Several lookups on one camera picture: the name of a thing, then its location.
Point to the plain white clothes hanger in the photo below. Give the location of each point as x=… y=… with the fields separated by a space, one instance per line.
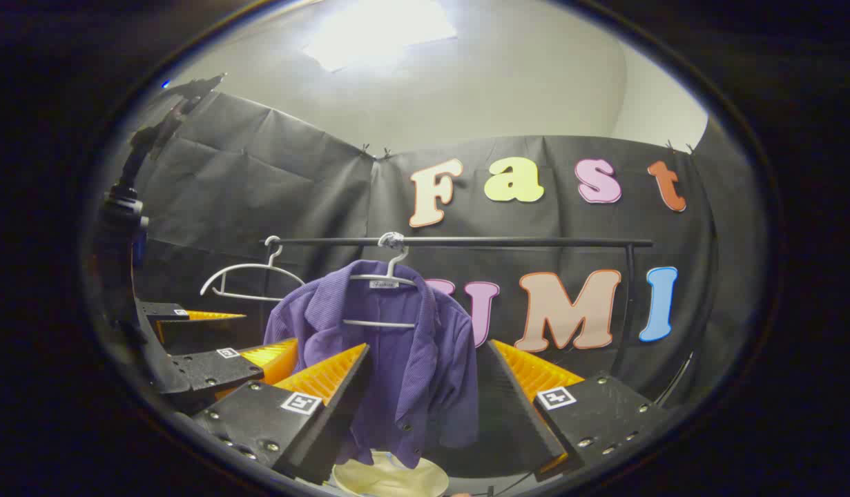
x=248 y=266

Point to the purple ribbed shirt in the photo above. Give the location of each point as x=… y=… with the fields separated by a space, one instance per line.
x=397 y=359

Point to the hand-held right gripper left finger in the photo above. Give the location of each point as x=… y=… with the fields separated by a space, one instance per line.
x=259 y=421

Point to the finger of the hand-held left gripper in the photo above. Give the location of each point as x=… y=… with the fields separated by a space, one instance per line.
x=204 y=373
x=163 y=314

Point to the ceiling light panel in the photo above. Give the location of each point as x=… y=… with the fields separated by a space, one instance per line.
x=376 y=31

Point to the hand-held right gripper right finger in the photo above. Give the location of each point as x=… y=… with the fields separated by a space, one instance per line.
x=604 y=414

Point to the black clothes rack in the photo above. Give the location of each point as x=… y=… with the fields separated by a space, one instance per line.
x=521 y=241

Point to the labelled white clothes hanger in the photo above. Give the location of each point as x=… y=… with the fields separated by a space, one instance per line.
x=383 y=284

